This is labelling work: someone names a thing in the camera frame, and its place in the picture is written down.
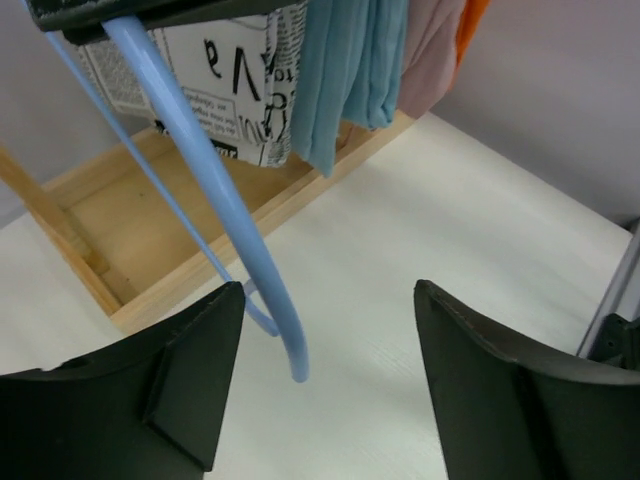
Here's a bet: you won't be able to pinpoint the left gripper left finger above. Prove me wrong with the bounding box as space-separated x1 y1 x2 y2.
1 282 245 479

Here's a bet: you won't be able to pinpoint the light blue plastic hanger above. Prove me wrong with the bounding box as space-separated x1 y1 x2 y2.
19 0 311 385

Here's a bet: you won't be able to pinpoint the orange trousers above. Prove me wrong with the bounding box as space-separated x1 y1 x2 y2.
456 0 490 69

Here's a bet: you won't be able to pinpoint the aluminium corner post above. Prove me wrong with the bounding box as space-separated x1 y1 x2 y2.
577 220 639 362

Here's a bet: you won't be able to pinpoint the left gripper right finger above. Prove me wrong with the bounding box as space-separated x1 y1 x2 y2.
414 280 639 479

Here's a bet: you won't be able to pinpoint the wooden clothes rack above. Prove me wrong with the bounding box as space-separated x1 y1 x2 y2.
1 113 412 334

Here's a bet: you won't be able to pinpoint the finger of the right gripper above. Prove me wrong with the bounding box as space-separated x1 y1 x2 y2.
28 0 292 45

